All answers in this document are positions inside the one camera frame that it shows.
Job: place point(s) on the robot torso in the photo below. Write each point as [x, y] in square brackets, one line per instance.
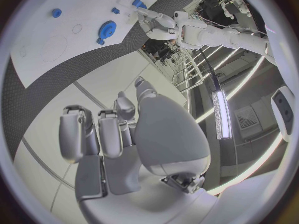
[283, 112]

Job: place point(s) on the metal frame rack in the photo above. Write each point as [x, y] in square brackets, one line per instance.
[186, 78]

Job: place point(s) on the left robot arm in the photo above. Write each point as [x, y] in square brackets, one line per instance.
[210, 34]

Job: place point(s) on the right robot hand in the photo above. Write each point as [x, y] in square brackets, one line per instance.
[168, 134]

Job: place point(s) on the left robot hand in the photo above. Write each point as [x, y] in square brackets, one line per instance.
[158, 28]

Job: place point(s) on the glowing light bar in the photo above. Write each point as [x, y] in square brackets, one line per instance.
[223, 115]

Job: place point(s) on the small blue gear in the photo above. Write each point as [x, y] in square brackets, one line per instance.
[100, 41]

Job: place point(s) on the blue round plug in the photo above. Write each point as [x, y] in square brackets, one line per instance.
[56, 13]

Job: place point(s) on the white task board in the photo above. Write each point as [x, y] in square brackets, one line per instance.
[35, 41]

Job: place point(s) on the cluttered workshop desk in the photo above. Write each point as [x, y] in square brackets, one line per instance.
[161, 50]

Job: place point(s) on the blue block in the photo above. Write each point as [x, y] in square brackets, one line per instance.
[137, 2]

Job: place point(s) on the blue peg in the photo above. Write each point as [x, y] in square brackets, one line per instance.
[115, 10]

